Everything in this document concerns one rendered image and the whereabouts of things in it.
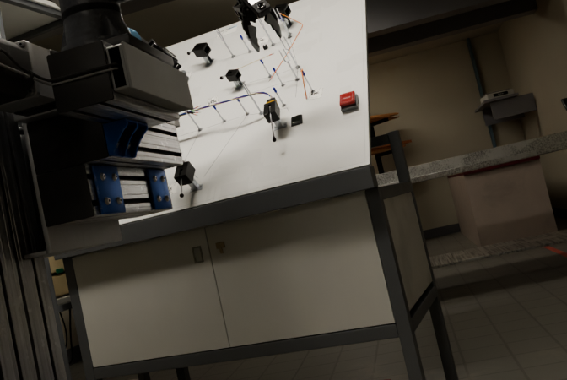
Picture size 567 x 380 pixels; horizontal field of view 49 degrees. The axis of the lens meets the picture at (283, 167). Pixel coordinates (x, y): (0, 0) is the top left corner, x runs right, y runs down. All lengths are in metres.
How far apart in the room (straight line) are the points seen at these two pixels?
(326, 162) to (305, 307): 0.45
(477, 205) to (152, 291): 4.88
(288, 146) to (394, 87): 7.35
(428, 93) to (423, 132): 0.56
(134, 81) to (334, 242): 1.12
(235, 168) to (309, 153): 0.26
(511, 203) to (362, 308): 4.89
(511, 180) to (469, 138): 2.67
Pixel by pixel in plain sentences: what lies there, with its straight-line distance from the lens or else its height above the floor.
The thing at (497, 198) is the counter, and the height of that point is 0.47.
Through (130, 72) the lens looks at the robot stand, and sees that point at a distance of 0.93.
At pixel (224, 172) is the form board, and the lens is 2.08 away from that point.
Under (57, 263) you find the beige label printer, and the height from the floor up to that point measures 0.79.
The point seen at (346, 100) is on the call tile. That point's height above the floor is 1.09.
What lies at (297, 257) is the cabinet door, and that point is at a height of 0.64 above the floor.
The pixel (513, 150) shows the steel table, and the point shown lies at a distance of 5.09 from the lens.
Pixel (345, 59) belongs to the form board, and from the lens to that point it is 2.24.
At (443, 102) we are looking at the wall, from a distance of 9.31.
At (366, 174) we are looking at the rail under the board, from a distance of 1.83.
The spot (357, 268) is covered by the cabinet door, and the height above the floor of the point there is 0.58.
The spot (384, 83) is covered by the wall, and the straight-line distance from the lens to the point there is 9.34.
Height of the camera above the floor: 0.78
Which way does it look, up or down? 4 degrees up
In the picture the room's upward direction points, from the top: 13 degrees counter-clockwise
